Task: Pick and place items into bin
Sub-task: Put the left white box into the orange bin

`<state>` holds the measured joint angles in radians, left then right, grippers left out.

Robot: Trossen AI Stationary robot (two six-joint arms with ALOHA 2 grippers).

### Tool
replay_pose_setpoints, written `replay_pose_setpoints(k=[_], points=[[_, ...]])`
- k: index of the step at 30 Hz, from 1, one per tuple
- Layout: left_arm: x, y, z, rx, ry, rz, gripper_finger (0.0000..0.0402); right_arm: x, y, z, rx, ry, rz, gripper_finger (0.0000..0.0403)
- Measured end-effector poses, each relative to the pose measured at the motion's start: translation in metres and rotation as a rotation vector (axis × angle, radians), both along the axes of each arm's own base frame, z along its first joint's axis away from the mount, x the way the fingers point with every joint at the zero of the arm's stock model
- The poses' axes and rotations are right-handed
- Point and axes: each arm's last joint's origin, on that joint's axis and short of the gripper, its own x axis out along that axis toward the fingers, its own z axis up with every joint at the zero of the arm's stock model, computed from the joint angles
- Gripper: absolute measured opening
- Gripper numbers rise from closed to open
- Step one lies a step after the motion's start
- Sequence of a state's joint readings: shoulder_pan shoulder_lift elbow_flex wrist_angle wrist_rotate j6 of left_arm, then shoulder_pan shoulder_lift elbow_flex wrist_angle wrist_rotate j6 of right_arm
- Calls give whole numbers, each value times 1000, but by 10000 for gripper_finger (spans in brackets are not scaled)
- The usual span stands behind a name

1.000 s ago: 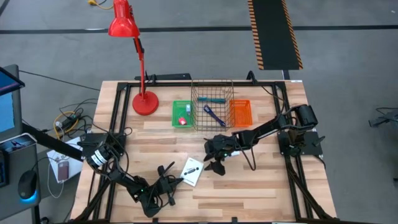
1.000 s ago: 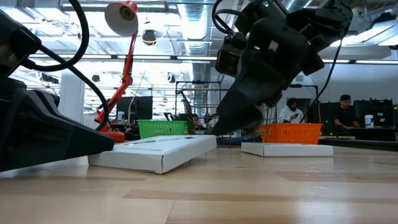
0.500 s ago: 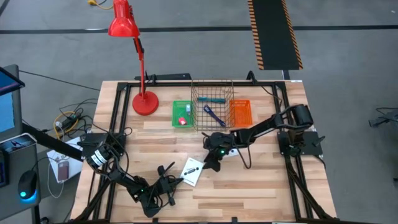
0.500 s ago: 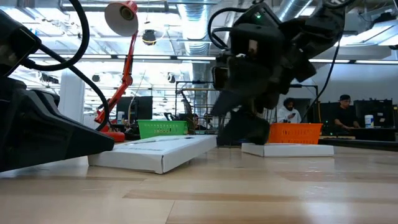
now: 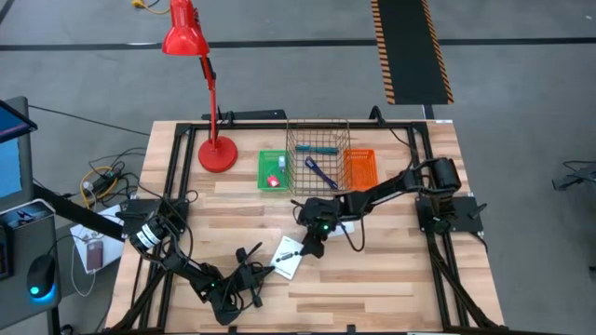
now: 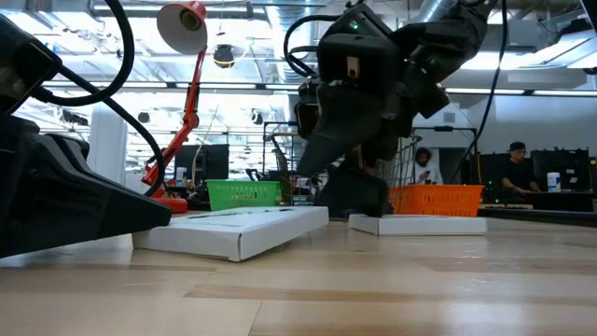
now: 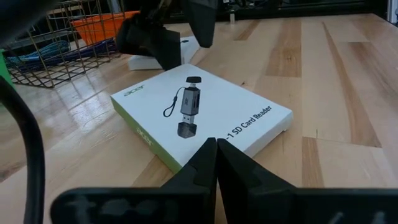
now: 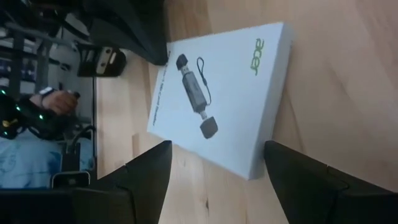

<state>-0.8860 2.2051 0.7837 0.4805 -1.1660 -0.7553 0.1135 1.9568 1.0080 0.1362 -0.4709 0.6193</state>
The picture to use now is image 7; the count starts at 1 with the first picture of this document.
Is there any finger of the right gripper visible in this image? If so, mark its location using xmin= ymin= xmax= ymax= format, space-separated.
xmin=116 ymin=14 xmax=182 ymax=71
xmin=186 ymin=0 xmax=218 ymax=48

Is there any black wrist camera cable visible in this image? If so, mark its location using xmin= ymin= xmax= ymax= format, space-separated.
xmin=0 ymin=75 xmax=47 ymax=224

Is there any gold wire basket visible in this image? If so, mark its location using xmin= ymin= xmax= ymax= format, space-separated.
xmin=0 ymin=0 xmax=127 ymax=90

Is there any black aluminium table frame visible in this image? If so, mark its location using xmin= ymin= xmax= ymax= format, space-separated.
xmin=161 ymin=0 xmax=388 ymax=23

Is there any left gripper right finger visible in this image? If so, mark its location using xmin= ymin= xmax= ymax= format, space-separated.
xmin=217 ymin=139 xmax=398 ymax=224

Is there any green plastic basket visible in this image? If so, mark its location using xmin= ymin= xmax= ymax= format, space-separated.
xmin=0 ymin=49 xmax=15 ymax=91

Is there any blue purple pen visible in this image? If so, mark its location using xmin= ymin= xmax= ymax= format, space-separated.
xmin=37 ymin=37 xmax=118 ymax=65

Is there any orange plastic basket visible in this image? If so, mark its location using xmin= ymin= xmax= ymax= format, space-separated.
xmin=70 ymin=11 xmax=141 ymax=46

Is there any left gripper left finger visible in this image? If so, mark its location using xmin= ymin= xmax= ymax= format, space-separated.
xmin=51 ymin=138 xmax=218 ymax=224

